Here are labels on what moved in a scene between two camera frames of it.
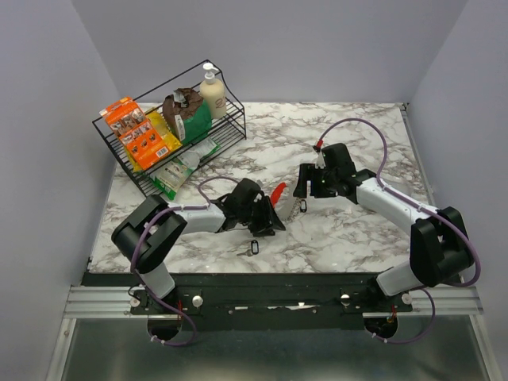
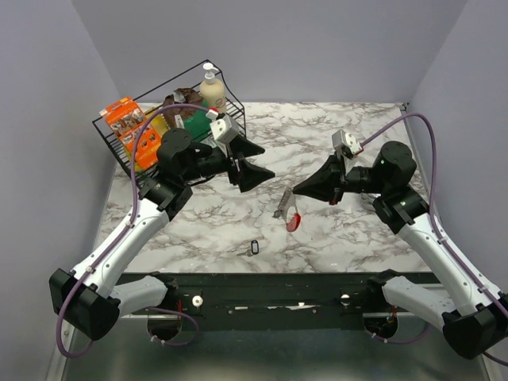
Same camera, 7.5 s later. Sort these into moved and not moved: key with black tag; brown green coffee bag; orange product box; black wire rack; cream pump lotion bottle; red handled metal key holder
Moved: red handled metal key holder
Not moved: cream pump lotion bottle; black wire rack; orange product box; brown green coffee bag; key with black tag
